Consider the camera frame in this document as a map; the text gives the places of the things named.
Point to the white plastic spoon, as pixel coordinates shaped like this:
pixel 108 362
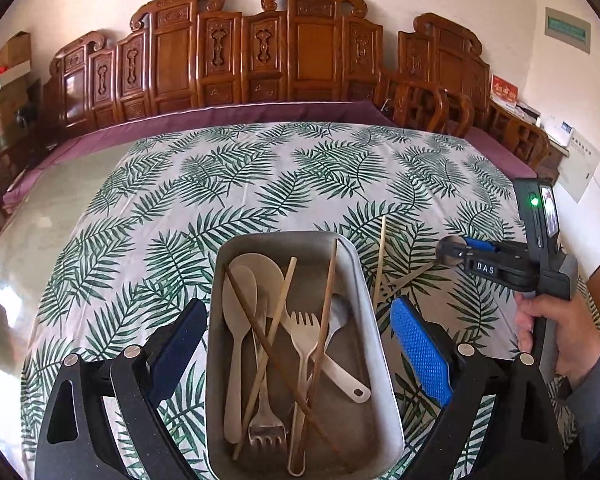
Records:
pixel 255 272
pixel 234 310

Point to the white wall board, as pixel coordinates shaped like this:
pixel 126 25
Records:
pixel 580 165

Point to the person's right hand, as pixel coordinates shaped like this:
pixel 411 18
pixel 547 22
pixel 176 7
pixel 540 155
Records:
pixel 577 330

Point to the leaf print tablecloth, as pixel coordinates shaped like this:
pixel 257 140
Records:
pixel 280 185

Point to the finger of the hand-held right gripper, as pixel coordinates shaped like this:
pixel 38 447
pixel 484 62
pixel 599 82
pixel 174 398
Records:
pixel 482 247

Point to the wooden chair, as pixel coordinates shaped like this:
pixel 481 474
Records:
pixel 425 105

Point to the cardboard boxes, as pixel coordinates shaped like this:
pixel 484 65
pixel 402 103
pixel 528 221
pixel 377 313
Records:
pixel 9 60

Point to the carved wooden sofa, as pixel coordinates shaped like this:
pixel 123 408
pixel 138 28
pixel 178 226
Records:
pixel 455 55
pixel 310 50

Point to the purple seat cushion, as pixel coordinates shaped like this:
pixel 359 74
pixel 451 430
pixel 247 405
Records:
pixel 495 152
pixel 229 115

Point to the white soup spoon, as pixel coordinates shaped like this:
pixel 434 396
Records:
pixel 340 320

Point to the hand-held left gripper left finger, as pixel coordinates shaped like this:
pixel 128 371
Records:
pixel 177 355

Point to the white desk device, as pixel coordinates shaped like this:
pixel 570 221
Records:
pixel 545 125

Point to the wooden side furniture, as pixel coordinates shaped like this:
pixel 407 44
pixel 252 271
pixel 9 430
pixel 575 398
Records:
pixel 9 130

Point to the metal fork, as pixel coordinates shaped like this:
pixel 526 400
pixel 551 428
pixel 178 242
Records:
pixel 267 432

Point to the light bamboo chopstick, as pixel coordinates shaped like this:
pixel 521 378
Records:
pixel 280 305
pixel 381 260

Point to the red box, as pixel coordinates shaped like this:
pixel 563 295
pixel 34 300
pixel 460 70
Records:
pixel 504 91

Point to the white plastic fork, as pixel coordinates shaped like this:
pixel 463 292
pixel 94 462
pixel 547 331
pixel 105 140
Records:
pixel 302 345

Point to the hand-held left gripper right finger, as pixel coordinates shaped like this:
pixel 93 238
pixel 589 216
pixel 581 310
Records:
pixel 420 355

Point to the dark brown wooden chopstick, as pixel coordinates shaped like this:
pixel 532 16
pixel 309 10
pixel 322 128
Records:
pixel 250 306

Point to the grey wall panel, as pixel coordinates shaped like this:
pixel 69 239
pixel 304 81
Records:
pixel 569 30

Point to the grey metal tray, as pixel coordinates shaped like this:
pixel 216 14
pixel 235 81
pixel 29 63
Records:
pixel 350 425

